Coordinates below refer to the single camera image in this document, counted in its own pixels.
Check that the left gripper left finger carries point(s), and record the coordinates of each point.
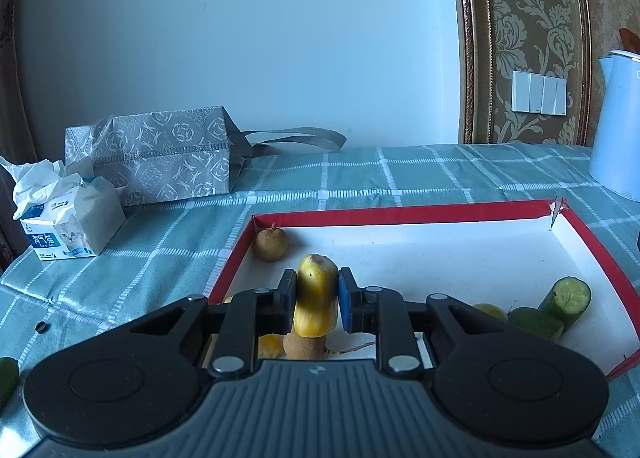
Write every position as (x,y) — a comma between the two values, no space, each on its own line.
(225,366)

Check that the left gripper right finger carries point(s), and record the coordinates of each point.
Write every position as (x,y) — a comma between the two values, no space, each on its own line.
(392,320)

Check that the yellow jackfruit piece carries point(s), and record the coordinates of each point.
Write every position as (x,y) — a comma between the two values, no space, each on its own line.
(270,345)

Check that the yellow peeled fruit piece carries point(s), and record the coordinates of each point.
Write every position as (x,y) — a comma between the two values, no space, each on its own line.
(315,311)

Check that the brown longan with stem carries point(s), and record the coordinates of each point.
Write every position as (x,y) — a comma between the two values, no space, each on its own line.
(296,347)

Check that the brown longan fruit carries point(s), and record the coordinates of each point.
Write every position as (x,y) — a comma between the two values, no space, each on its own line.
(270,244)

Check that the dark green cucumber piece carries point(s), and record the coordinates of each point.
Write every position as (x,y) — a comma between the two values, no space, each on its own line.
(536,322)

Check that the cut cucumber cylinder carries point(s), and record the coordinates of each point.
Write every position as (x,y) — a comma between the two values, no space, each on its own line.
(567,300)

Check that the checked teal tablecloth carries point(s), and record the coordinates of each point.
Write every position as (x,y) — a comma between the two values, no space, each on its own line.
(165,251)

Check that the red shallow cardboard tray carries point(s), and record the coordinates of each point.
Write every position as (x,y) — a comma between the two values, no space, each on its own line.
(504,253)

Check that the grey patterned gift bag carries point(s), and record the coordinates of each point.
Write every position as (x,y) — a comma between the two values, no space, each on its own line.
(165,156)

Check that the small black cap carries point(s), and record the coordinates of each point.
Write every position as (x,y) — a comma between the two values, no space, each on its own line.
(42,327)

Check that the tissue pack with cat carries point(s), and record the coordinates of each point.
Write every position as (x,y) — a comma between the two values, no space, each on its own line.
(66,211)

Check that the green cucumber end piece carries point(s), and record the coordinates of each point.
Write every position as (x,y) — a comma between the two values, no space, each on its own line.
(9,378)

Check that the light blue electric kettle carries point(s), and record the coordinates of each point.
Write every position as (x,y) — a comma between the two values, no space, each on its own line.
(615,155)

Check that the brown patterned curtain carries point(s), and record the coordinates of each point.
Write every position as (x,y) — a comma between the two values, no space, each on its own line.
(16,139)

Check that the white wall switch panel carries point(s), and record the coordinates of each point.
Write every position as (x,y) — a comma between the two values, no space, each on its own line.
(538,94)

